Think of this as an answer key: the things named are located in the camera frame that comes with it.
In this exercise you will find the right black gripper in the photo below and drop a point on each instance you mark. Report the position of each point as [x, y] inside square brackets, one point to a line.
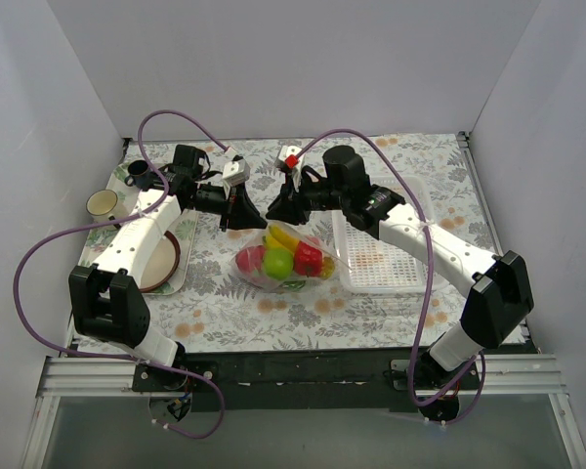
[296, 201]

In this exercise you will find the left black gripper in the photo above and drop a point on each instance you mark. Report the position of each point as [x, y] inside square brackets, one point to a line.
[230, 207]

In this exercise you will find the clear zip top bag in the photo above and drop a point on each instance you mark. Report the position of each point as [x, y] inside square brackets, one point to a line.
[294, 281]

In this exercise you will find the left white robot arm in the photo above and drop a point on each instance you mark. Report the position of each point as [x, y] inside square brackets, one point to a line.
[107, 303]

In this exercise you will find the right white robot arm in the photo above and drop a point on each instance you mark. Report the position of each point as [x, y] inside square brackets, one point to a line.
[496, 288]

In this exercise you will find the yellow fake banana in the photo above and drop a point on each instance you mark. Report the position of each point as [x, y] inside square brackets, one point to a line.
[277, 237]

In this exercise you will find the pink fake fruit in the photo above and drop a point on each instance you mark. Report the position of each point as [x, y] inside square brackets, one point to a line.
[249, 260]

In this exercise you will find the red fake bell pepper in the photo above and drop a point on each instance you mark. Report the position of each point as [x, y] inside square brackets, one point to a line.
[308, 260]

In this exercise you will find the green fake apple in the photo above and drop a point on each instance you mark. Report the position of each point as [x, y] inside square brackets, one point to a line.
[278, 263]

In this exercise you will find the amber fake food piece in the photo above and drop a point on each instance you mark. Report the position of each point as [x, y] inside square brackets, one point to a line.
[327, 268]

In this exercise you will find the red rimmed cream plate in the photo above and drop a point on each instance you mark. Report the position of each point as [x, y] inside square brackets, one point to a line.
[162, 264]

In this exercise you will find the white plastic basket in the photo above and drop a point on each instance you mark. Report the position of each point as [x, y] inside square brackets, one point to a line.
[370, 266]

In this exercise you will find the dark blue mug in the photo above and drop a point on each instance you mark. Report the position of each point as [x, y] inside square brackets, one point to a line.
[141, 176]

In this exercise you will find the cream mug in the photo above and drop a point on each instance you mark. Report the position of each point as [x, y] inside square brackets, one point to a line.
[105, 206]

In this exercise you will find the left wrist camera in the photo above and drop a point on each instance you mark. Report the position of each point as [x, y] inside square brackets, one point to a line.
[236, 172]

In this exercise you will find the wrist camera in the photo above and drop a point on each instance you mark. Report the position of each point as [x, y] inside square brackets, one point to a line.
[290, 162]
[236, 172]

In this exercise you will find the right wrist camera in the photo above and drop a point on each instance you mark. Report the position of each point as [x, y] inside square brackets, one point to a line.
[290, 162]

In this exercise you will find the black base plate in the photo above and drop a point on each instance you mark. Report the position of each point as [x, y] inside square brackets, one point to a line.
[314, 379]

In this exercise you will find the aluminium frame rail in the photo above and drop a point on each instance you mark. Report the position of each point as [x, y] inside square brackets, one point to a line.
[70, 377]

